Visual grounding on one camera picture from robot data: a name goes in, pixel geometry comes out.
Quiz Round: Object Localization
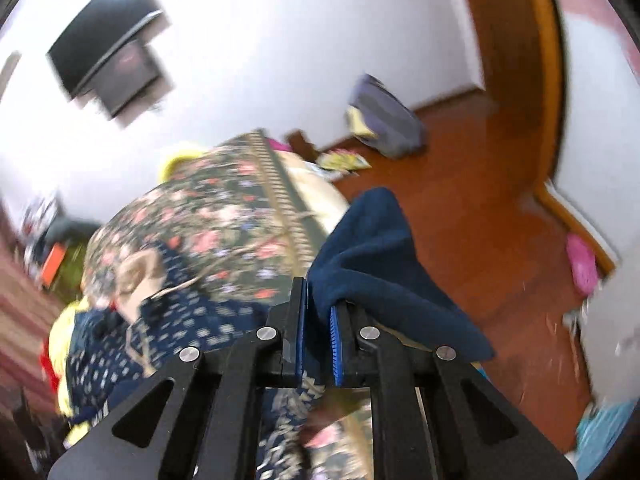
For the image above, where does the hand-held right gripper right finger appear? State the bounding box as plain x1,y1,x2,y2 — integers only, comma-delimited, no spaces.
327,300,578,480

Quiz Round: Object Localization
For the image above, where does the dark grey cushion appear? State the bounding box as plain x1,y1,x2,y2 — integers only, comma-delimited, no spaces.
45,216,101,246

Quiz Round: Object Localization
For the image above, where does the pink slipper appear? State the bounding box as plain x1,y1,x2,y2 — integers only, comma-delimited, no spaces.
565,234,599,297

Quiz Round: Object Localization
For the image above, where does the orange box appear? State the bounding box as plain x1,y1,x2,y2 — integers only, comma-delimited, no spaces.
41,244,68,288

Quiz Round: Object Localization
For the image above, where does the yellow pillow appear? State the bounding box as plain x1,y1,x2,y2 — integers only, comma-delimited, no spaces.
159,141,207,182

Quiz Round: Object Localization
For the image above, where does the grey cloth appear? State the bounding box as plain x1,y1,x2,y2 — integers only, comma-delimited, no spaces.
564,277,640,403

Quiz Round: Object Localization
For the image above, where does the black wall television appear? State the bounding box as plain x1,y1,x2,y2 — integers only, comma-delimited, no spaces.
46,0,173,120

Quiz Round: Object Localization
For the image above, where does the yellow packet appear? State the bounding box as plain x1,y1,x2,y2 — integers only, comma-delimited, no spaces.
316,149,372,173

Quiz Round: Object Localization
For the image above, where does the wooden door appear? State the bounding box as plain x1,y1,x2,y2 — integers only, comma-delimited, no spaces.
452,0,566,181

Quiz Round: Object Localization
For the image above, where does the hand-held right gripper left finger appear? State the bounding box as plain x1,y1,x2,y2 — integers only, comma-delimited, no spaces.
47,276,307,480

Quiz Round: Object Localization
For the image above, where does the red striped cloth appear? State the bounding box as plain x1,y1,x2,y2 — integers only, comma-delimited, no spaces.
0,237,63,391

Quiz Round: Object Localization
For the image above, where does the navy dotted garment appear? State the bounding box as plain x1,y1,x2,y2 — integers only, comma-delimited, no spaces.
65,240,301,421

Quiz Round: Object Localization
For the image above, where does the grey backpack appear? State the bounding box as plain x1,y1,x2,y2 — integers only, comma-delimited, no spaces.
345,74,428,158

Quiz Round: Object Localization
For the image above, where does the light blue cloth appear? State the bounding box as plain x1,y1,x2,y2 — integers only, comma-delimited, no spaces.
575,400,638,463

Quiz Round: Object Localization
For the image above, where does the floral bedspread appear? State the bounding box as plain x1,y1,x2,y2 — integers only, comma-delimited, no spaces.
82,130,381,480

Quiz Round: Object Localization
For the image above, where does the navy blue knit garment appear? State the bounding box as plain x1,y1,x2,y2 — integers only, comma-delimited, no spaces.
306,187,497,362

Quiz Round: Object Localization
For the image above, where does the beige bed sheet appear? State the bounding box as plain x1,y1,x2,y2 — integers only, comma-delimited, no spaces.
282,152,351,243

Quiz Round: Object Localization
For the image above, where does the wooden bed frame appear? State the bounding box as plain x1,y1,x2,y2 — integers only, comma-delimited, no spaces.
286,130,319,162

